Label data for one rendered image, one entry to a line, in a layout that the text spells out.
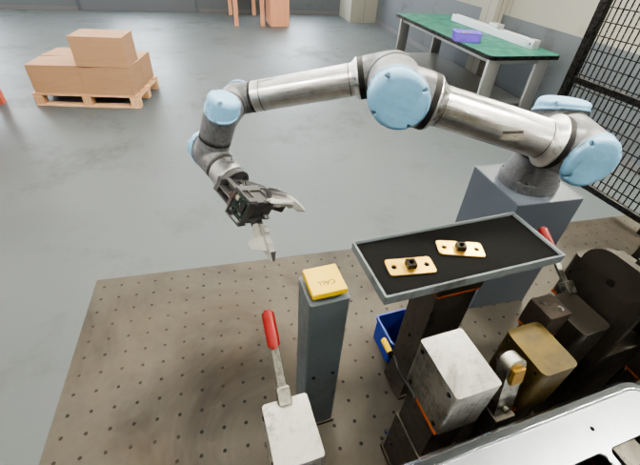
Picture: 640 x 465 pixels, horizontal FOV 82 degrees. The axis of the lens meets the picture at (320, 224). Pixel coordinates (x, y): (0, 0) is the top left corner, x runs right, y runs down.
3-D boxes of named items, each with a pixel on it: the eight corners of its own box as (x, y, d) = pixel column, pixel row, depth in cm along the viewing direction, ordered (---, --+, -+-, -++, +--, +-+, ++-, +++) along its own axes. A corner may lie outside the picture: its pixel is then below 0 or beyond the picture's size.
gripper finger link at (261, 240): (250, 267, 80) (239, 226, 80) (269, 262, 85) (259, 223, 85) (258, 265, 78) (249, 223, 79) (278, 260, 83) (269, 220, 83)
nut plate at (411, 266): (390, 276, 61) (391, 272, 60) (383, 261, 64) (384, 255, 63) (437, 272, 62) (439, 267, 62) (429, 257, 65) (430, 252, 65)
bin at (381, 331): (386, 365, 99) (391, 346, 93) (370, 334, 106) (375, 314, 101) (421, 354, 102) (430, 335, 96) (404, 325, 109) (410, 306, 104)
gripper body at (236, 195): (238, 230, 78) (209, 194, 83) (267, 225, 85) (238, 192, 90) (252, 202, 75) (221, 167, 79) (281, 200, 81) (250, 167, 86)
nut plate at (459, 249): (439, 254, 66) (441, 250, 65) (434, 241, 69) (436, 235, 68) (486, 257, 66) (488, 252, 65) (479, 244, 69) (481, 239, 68)
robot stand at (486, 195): (439, 264, 131) (474, 166, 106) (488, 257, 135) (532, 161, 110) (469, 309, 116) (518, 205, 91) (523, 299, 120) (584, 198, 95)
